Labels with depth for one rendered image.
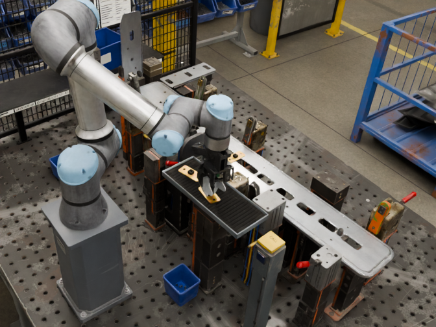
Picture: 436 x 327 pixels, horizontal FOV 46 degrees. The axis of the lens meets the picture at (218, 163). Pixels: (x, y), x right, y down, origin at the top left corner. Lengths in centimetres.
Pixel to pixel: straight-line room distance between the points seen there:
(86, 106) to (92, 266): 53
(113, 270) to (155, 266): 27
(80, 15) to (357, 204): 153
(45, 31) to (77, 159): 39
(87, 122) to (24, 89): 92
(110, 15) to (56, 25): 135
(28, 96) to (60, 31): 110
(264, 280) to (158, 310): 48
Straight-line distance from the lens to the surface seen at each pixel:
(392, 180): 381
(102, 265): 179
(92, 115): 159
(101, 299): 192
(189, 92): 251
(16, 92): 248
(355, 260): 180
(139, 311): 195
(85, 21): 146
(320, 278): 171
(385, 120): 411
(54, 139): 272
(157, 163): 195
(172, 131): 134
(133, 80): 218
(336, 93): 463
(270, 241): 156
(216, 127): 145
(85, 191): 158
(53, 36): 136
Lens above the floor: 230
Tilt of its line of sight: 39 degrees down
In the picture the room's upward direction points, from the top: 5 degrees clockwise
